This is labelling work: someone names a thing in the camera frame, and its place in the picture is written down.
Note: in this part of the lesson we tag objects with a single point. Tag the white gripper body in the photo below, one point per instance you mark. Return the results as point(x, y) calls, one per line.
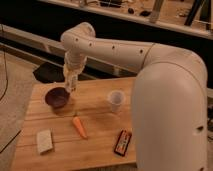
point(73, 64)

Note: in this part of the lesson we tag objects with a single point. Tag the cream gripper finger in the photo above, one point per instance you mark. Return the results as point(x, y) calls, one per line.
point(75, 82)
point(68, 84)

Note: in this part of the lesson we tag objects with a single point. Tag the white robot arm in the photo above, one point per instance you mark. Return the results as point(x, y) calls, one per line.
point(168, 101)

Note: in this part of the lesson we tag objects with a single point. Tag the dark purple ceramic bowl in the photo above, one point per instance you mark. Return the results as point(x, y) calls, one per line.
point(57, 97)

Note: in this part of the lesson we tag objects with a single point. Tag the black floor mat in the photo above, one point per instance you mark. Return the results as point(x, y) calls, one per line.
point(48, 73)

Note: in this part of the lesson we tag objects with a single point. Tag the orange carrot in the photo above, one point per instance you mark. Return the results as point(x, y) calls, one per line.
point(79, 127)

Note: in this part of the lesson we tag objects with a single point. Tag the wooden table board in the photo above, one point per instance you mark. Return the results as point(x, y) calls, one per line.
point(70, 151)

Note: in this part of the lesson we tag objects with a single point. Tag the white sponge block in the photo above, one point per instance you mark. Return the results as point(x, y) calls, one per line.
point(44, 141)

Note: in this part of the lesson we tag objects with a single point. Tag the black and orange snack bar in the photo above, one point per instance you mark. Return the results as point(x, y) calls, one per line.
point(122, 143)

